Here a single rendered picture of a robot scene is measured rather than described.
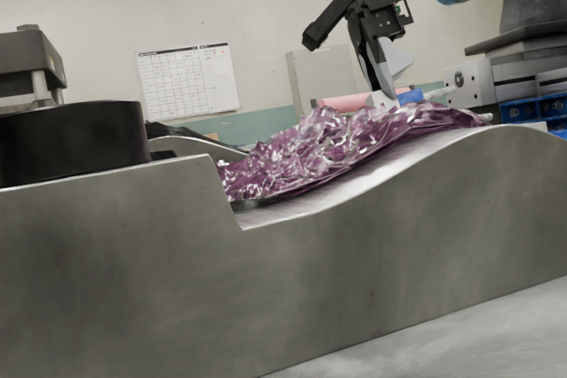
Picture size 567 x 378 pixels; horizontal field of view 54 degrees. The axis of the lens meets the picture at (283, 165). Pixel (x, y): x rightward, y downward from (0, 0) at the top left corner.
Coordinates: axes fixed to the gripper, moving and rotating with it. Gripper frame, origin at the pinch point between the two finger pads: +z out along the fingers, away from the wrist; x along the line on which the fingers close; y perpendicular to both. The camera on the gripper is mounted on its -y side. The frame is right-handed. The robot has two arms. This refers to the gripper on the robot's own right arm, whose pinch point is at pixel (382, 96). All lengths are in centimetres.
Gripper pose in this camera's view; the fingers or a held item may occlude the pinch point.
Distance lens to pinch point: 85.9
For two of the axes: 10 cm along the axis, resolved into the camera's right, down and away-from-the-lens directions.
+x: -0.3, 0.9, 10.0
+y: 9.5, -3.1, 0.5
